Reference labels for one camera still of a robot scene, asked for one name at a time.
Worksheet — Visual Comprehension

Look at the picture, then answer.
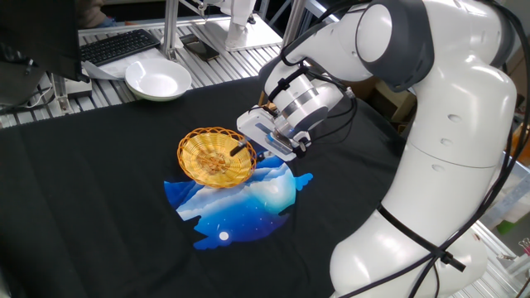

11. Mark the black cloth with blue print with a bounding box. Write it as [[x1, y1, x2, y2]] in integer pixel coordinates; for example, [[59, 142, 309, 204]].
[[0, 74, 409, 298]]

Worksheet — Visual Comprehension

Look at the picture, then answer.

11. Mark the small aluminium bracket post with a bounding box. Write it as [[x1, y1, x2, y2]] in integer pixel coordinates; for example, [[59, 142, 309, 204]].
[[51, 72, 72, 115]]

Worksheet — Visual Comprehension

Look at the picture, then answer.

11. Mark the white bowl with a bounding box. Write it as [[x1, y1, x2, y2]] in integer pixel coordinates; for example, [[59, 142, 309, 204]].
[[124, 57, 193, 103]]

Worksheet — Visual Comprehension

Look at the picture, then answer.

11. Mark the white paper sheet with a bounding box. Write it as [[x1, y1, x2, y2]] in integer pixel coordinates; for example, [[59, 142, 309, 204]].
[[81, 46, 166, 81]]

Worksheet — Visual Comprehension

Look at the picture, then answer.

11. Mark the orange woven basket dish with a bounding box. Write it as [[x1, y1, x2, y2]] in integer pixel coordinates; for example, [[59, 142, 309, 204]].
[[176, 126, 258, 190]]

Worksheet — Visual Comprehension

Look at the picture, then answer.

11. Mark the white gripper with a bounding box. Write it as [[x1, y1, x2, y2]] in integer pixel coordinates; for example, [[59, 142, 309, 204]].
[[229, 106, 297, 162]]

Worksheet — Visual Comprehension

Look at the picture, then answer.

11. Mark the black monitor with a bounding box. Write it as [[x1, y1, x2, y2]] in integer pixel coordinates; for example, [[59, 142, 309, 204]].
[[0, 0, 90, 83]]

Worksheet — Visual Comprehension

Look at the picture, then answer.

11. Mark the metal base plate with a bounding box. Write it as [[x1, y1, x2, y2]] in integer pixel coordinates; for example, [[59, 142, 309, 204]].
[[201, 13, 283, 53]]

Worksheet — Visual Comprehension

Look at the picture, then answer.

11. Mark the black keyboard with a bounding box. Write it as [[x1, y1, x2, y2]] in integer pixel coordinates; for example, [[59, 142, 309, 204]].
[[79, 28, 161, 68]]

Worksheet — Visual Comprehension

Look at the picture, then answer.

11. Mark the person in brown top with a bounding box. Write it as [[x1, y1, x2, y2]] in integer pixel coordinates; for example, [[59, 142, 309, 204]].
[[75, 0, 119, 29]]

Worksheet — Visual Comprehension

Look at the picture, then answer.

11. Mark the aluminium extrusion post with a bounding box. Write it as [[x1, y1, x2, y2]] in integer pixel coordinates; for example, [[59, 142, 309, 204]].
[[160, 0, 184, 62], [282, 0, 308, 46]]

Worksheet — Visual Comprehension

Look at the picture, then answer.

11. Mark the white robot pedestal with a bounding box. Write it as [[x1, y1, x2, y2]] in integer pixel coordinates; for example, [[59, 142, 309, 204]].
[[223, 0, 258, 49]]

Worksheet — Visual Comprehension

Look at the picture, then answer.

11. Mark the black smartphone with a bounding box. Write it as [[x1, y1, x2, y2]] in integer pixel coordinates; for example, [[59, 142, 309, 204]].
[[178, 33, 221, 63]]

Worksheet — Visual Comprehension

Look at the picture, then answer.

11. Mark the green plastic object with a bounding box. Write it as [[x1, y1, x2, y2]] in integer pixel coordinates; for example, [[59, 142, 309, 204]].
[[495, 220, 518, 235]]

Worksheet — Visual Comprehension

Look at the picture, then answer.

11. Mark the grey monitor base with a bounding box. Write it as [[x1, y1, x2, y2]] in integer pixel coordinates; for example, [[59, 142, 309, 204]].
[[0, 61, 49, 109]]

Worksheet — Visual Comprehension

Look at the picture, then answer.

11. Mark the silver gripper-mounted camera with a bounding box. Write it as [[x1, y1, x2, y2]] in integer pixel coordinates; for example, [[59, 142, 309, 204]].
[[266, 128, 312, 158]]

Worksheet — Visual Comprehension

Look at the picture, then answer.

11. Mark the brown cardboard box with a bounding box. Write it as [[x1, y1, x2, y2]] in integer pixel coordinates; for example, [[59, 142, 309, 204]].
[[351, 77, 418, 124]]

